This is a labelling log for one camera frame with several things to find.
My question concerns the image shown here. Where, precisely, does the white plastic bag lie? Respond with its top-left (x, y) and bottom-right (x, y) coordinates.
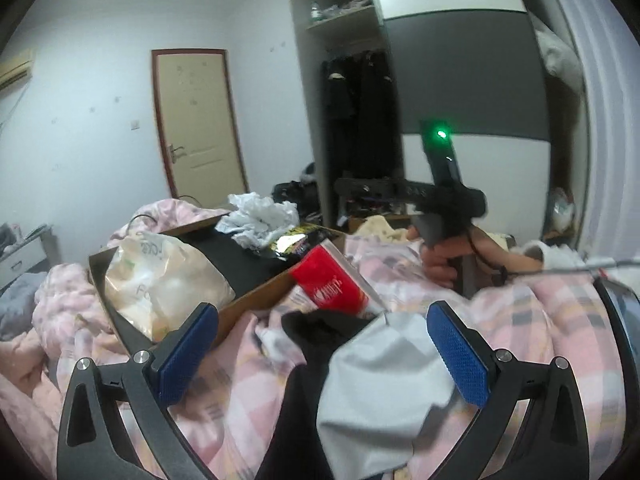
top-left (215, 192), bottom-right (301, 251)

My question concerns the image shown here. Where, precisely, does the black bag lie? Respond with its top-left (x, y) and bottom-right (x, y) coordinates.
top-left (272, 180), bottom-right (323, 211)

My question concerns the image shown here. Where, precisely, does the pink plaid blanket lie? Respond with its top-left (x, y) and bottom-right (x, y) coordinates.
top-left (47, 199), bottom-right (640, 480)

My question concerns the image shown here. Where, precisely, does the cream air conditioner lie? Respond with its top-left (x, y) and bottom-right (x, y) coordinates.
top-left (0, 49), bottom-right (35, 92)

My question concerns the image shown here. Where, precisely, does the black cloth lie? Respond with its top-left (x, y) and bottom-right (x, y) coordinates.
top-left (257, 309), bottom-right (386, 480)

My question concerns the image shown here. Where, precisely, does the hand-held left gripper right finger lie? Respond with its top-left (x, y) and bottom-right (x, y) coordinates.
top-left (426, 301), bottom-right (591, 480)

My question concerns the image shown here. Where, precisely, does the white drawer desk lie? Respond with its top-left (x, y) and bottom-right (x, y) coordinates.
top-left (0, 225), bottom-right (61, 291)

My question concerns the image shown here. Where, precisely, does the row of hanging black clothes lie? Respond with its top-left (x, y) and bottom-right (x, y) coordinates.
top-left (320, 50), bottom-right (403, 181)

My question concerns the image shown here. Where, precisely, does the white wardrobe grey sliding door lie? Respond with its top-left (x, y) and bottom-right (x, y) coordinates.
top-left (287, 0), bottom-right (596, 241)

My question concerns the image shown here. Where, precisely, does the red tissue packet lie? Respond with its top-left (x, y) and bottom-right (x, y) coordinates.
top-left (277, 240), bottom-right (388, 318)

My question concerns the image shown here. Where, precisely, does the black yellow snack packet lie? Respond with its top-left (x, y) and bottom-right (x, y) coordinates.
top-left (260, 225), bottom-right (328, 261)

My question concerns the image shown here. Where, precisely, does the white cable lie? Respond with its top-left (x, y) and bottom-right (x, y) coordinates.
top-left (582, 256), bottom-right (640, 273)

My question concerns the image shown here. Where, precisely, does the cream door red frame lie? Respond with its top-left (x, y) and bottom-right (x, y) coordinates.
top-left (151, 49), bottom-right (249, 198)

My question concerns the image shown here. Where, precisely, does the person's right hand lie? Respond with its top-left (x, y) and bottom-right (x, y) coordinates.
top-left (419, 235), bottom-right (501, 290)

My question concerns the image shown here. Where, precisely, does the white shelf clutter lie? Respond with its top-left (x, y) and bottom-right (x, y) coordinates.
top-left (322, 0), bottom-right (376, 17)

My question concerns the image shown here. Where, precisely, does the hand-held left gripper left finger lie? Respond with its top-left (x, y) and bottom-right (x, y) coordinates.
top-left (56, 301), bottom-right (221, 480)

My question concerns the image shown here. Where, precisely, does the grey cloth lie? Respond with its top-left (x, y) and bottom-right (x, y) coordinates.
top-left (316, 310), bottom-right (458, 478)

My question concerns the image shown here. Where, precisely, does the person's right forearm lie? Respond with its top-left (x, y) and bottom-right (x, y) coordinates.
top-left (492, 239), bottom-right (586, 286)

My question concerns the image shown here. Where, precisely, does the grey quilt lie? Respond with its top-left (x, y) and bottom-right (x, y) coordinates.
top-left (0, 270), bottom-right (51, 341)

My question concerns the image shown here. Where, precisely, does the black flat device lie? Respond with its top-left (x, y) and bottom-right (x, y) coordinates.
top-left (592, 277), bottom-right (640, 411)

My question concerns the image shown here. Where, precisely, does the beige face towel bag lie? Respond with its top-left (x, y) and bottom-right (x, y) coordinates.
top-left (104, 234), bottom-right (236, 343)

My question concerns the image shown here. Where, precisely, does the brown cardboard box black lining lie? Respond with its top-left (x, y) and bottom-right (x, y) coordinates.
top-left (88, 212), bottom-right (346, 346)

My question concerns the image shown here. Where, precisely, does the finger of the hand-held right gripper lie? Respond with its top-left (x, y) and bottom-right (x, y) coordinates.
top-left (334, 177), bottom-right (426, 206)

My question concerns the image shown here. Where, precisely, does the peach pink quilt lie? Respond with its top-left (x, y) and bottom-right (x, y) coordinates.
top-left (0, 327), bottom-right (68, 441)

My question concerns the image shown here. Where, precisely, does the white hanging cloth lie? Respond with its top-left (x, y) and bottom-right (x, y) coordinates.
top-left (532, 12), bottom-right (586, 93)

